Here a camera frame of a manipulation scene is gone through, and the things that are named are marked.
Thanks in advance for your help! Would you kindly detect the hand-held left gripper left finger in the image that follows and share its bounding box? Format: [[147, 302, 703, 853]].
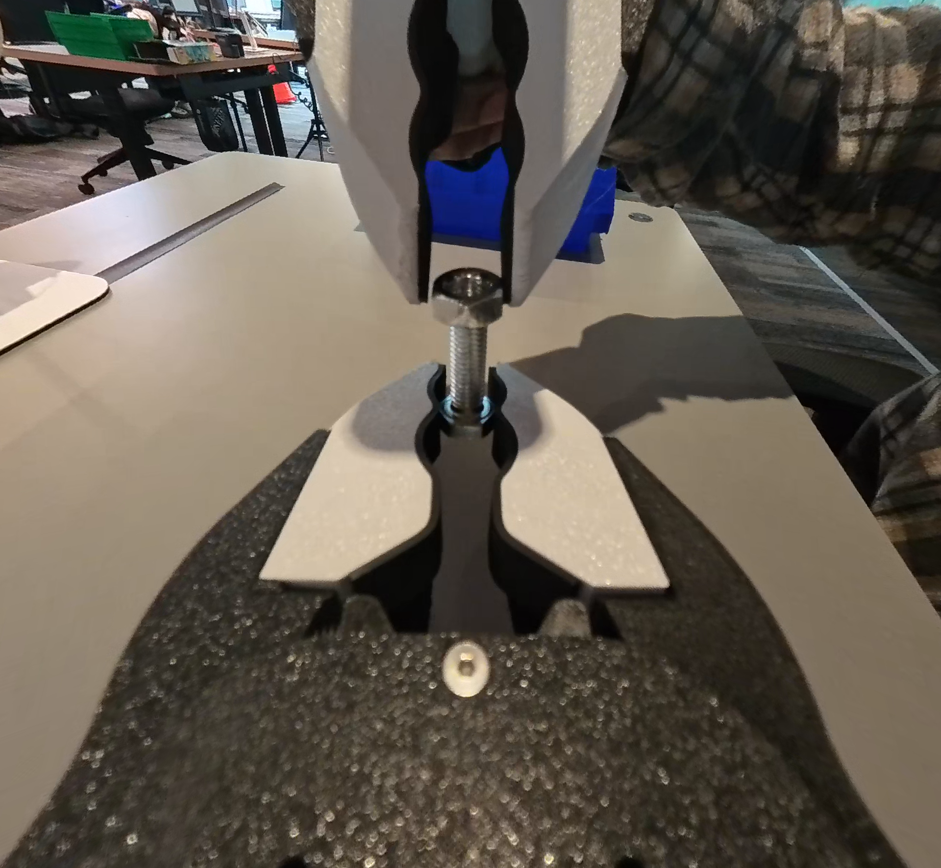
[[257, 362, 447, 590]]

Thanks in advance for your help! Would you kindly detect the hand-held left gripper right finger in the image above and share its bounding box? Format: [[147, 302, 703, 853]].
[[491, 362, 673, 593]]

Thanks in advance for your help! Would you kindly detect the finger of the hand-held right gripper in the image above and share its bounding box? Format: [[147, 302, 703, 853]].
[[306, 0, 462, 306], [493, 0, 629, 308]]

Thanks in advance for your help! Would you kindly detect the silver hex nut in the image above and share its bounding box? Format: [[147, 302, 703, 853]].
[[440, 398, 495, 439]]

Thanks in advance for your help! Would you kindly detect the silver hex bolt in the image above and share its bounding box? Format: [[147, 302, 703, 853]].
[[430, 270, 508, 417]]

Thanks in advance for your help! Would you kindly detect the person's right hand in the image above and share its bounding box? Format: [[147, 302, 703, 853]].
[[440, 71, 510, 167]]

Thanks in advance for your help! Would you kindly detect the black tripod stand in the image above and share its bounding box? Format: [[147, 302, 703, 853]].
[[297, 71, 333, 164]]

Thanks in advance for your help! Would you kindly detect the black mesh bin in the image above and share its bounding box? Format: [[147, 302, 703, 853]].
[[191, 96, 248, 152]]

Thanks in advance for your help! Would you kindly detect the blue plastic bin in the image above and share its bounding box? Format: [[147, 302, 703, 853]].
[[422, 151, 617, 265]]

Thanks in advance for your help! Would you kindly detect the wooden desk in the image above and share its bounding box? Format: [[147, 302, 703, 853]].
[[0, 38, 306, 158]]

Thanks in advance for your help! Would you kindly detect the green plastic crate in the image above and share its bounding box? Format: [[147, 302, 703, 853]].
[[44, 10, 155, 62]]

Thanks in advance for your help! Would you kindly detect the black office chair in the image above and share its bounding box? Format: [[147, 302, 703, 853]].
[[77, 85, 194, 196]]

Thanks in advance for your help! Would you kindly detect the person's plaid shirt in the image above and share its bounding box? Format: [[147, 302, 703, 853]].
[[845, 368, 941, 667]]

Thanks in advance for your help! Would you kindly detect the white rounded board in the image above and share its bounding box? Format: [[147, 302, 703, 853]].
[[0, 260, 111, 355]]

